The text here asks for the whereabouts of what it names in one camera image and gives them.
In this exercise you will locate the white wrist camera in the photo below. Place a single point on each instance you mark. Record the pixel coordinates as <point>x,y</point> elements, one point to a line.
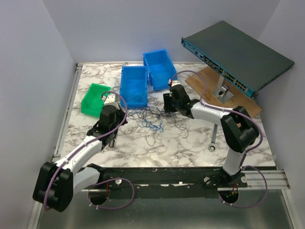
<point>172,83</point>
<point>110,100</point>

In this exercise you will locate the wooden board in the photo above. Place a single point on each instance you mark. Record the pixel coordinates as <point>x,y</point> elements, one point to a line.
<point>209,84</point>

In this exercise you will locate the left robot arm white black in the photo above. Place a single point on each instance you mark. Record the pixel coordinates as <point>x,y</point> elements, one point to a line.
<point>58,182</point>

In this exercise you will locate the dark network switch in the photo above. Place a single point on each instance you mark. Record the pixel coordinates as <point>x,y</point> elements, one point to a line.
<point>241,59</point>

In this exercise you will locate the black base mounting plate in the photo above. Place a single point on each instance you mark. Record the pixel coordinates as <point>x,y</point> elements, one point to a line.
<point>164,182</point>

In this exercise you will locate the blue plastic bin left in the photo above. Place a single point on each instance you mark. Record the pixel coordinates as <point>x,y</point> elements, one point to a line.
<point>133,87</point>

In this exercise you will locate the blue plastic bin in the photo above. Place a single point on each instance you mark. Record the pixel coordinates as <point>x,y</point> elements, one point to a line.
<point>160,68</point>
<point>133,87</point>

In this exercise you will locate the blue plastic bin right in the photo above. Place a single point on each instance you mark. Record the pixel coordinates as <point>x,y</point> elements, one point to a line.
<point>160,68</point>

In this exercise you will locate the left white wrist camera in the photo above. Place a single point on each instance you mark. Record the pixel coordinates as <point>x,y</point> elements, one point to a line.
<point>110,100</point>

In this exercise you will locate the metal switch stand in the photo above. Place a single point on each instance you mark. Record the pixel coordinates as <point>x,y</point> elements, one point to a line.
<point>222,92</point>

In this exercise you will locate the large ratchet wrench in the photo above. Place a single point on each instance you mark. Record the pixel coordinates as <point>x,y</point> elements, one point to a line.
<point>212,146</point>

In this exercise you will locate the aluminium frame rail left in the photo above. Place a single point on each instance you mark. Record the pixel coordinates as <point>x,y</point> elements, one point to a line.
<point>64,126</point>

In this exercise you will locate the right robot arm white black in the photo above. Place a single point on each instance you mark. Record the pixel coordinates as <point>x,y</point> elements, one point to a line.
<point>240,130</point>

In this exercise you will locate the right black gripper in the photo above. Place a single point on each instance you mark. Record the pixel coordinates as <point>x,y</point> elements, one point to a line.
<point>167,98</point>

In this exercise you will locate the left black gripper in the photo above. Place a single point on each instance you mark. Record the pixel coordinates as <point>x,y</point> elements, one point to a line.
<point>122,114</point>

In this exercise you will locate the green plastic bin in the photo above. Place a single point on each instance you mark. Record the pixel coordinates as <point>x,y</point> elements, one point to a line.
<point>92,103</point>

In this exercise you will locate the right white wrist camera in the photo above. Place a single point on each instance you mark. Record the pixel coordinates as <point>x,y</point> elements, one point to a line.
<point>172,83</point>

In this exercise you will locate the black T-handle tool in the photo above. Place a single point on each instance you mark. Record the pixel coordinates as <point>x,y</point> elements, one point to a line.
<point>112,143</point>

